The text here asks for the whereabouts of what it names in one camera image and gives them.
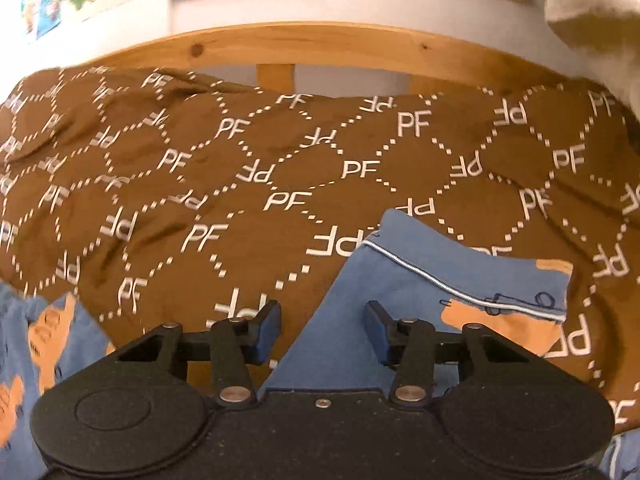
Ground blue pants with orange print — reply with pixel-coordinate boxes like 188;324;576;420
0;209;640;480

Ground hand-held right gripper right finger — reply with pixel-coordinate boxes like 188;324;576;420
364;300;538;407

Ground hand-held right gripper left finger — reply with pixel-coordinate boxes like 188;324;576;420
116;300;283;407

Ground cream hanging garment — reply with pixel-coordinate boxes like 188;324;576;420
542;0;640;126

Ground brown printed blanket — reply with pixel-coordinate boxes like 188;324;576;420
0;62;640;431

